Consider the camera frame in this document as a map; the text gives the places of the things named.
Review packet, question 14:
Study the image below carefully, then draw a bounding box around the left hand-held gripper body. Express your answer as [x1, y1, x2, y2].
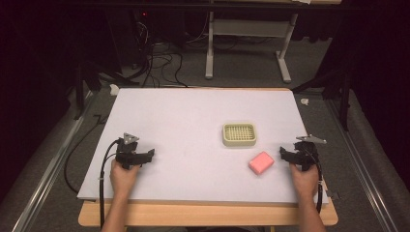
[115, 132, 145, 170]

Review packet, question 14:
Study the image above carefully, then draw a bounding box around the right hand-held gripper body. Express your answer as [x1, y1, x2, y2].
[292, 134, 327, 172]

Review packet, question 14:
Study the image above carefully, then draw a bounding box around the person's left hand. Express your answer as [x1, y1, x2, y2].
[109, 159, 141, 198]

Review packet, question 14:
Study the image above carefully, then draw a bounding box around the person's right hand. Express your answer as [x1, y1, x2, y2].
[289, 161, 321, 198]

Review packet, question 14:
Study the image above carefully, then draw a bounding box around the pink soap bar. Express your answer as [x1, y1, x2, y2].
[248, 151, 276, 176]

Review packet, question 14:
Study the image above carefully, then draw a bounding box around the white foam board mat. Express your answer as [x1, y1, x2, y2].
[76, 88, 330, 206]

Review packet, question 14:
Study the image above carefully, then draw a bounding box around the beige soap dish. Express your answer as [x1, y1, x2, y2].
[221, 122, 258, 148]

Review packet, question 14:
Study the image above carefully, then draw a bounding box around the black stand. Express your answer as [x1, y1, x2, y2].
[73, 59, 141, 121]
[291, 69, 353, 131]

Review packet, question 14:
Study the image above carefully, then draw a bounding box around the wooden table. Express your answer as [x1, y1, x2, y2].
[77, 86, 339, 227]

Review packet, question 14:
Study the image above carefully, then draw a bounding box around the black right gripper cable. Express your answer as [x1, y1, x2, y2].
[304, 148, 325, 215]

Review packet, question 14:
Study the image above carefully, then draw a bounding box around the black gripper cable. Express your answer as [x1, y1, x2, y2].
[304, 148, 325, 215]
[99, 139, 120, 230]

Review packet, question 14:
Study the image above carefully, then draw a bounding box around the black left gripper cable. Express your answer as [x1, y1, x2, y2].
[99, 139, 120, 230]

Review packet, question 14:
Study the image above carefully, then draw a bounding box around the thin black floor cable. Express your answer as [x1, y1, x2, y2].
[63, 113, 110, 195]

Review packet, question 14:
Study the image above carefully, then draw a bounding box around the metal floor rail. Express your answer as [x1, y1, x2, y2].
[11, 91, 100, 232]
[324, 96, 402, 232]

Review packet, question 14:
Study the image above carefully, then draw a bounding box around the bundle of black floor cables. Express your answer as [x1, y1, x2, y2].
[130, 20, 190, 89]

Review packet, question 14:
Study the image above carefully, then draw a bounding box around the white metal desk frame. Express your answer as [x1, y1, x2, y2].
[204, 11, 300, 84]

